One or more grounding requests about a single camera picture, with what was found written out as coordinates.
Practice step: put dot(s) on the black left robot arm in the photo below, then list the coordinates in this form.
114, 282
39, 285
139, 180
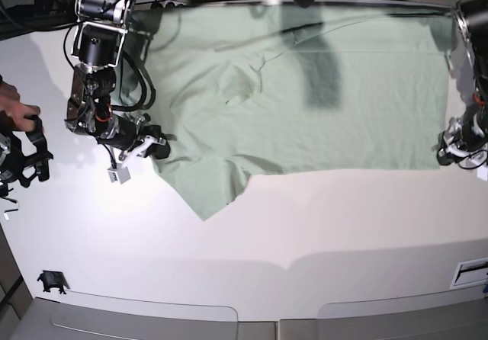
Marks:
470, 16

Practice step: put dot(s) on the black clamp bracket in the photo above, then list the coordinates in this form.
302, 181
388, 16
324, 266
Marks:
53, 280

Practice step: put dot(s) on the grey chair left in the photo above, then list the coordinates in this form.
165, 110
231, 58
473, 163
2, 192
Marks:
51, 320

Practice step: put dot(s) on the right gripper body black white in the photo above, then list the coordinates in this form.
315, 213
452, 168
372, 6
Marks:
123, 134

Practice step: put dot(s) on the person hand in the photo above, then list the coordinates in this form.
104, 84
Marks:
15, 114

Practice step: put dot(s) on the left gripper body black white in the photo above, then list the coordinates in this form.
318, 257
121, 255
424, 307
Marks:
467, 139

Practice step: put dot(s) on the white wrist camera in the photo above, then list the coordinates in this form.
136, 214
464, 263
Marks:
482, 172
120, 174

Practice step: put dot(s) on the silver allen keys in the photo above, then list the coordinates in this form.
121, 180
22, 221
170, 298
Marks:
14, 207

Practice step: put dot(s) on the light green T-shirt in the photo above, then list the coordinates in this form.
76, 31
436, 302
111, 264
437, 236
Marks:
244, 90

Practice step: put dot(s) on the grey chair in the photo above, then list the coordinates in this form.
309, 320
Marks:
51, 320
453, 314

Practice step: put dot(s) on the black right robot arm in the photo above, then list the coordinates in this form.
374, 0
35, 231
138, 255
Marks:
101, 29

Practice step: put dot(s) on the grey chair right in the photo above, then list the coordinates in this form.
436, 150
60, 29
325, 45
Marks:
453, 314

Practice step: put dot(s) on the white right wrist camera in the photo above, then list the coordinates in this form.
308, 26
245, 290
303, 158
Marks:
120, 174

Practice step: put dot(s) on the white label plate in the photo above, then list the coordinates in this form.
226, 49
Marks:
470, 273

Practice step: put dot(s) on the white power strip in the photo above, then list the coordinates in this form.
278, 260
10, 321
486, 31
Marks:
166, 4

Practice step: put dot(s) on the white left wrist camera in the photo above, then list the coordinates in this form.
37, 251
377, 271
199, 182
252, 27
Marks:
482, 172

